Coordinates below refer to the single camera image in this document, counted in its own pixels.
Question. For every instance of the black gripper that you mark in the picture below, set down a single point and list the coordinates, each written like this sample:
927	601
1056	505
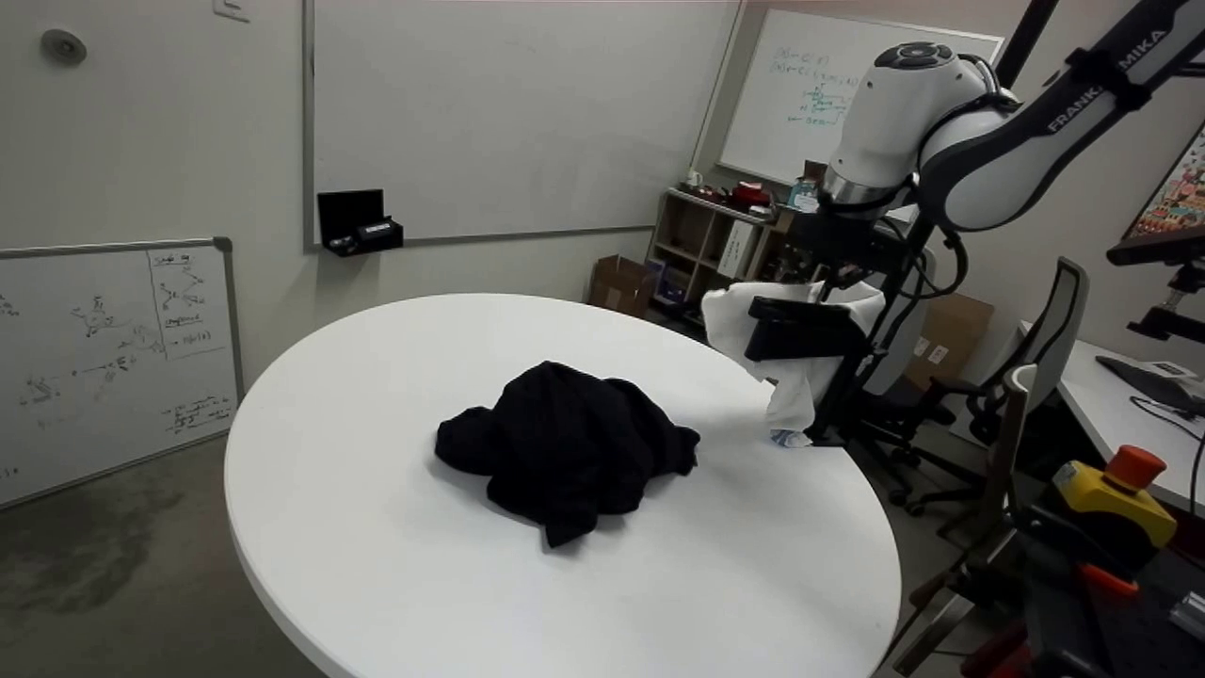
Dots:
853	240

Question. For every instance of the white towel with blue stripes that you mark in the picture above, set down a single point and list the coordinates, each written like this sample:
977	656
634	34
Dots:
805	381

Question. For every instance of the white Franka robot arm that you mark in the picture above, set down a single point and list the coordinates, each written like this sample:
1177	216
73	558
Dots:
1005	136

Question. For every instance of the black clamp-on tripod stand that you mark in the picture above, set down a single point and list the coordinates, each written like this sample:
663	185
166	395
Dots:
805	324

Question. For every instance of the black mesh office chair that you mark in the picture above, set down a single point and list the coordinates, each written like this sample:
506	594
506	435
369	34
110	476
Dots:
909	365

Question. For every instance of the wooden cubby shelf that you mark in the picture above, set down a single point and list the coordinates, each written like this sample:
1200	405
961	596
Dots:
703	250

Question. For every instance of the whiteboard with green writing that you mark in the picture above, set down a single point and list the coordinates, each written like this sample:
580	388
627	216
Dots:
791	100

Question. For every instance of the grey backed office chair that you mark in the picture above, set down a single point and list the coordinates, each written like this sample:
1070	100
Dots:
1056	323

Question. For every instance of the small brown cardboard box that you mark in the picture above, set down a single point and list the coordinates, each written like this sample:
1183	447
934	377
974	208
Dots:
624	283

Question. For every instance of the black computer monitor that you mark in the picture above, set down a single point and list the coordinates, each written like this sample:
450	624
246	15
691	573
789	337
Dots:
1173	208

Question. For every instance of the white office desk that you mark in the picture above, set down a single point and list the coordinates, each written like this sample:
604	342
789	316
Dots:
1123	420

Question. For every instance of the black keyboard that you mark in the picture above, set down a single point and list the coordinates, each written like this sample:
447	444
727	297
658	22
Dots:
1155	381

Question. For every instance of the black crumpled cloth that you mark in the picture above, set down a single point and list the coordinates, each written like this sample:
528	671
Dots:
566	447

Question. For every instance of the yellow emergency stop red button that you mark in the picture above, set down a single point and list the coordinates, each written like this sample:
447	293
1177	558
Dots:
1113	495

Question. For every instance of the black perforated mounting board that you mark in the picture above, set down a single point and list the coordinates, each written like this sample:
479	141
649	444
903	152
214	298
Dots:
1130	628

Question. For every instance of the black marker tray holder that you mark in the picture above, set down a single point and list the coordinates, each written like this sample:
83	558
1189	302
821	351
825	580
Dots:
353	219

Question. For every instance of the framed whiteboard with black sketches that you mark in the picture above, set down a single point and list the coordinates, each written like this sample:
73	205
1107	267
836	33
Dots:
100	365

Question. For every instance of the large blank wall whiteboard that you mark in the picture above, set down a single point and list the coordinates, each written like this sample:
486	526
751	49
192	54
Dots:
504	116

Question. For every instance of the round grey wall sensor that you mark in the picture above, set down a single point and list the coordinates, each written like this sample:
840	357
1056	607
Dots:
62	47

